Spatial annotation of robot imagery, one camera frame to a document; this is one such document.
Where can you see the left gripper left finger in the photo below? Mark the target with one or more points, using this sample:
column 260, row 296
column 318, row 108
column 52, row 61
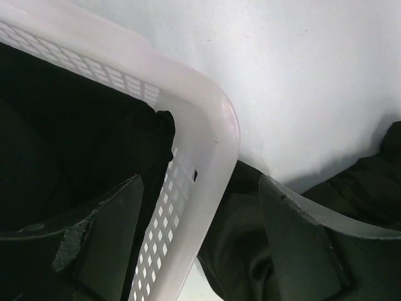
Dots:
column 82, row 254

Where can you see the white plastic basket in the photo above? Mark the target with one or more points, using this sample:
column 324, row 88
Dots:
column 206, row 142

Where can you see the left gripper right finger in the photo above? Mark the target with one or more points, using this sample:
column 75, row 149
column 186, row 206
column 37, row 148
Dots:
column 319, row 254

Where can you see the black shirt in basket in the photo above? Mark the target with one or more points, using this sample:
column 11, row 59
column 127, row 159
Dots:
column 66, row 140

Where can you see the black printed t shirt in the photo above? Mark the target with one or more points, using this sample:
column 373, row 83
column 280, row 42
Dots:
column 235, row 255

